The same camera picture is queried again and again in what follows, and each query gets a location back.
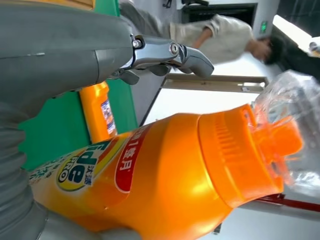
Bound yellow plastic bag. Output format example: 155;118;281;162
29;0;96;11

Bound grey cabinet with green light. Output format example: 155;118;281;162
174;0;281;40

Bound red metal bar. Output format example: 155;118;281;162
254;193;320;214

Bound person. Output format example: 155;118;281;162
119;0;273;66

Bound green table mat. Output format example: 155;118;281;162
17;0;139;172

